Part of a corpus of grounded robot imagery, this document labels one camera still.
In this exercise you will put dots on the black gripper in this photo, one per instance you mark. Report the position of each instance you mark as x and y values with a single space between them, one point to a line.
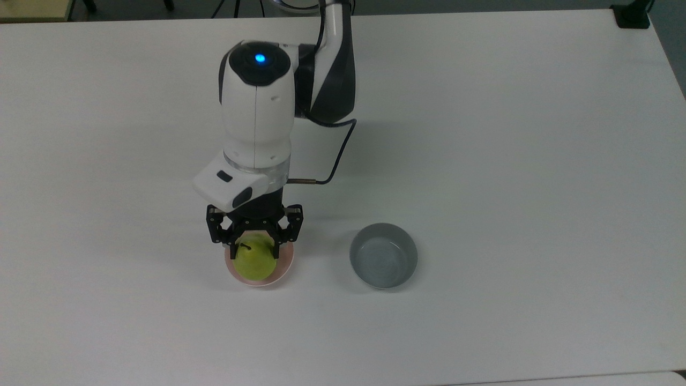
262 220

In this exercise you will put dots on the green yellow pear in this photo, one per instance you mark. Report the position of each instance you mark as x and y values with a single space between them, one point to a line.
256 265

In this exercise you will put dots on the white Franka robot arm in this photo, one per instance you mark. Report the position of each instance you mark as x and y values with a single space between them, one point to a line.
257 112

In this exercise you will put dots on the pink bowl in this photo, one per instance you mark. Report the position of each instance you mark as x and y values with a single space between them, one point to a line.
286 262

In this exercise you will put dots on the grey bowl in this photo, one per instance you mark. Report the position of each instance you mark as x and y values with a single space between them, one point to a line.
383 260

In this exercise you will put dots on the black tripod legs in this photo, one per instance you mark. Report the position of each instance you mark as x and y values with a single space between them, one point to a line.
236 6

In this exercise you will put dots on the black chair leg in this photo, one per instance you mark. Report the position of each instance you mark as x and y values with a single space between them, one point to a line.
90 5
169 5

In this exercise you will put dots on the light wooden furniture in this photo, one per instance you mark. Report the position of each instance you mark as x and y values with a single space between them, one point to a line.
32 9

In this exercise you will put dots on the black clamp mount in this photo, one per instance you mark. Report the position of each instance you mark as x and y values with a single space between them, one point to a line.
632 15

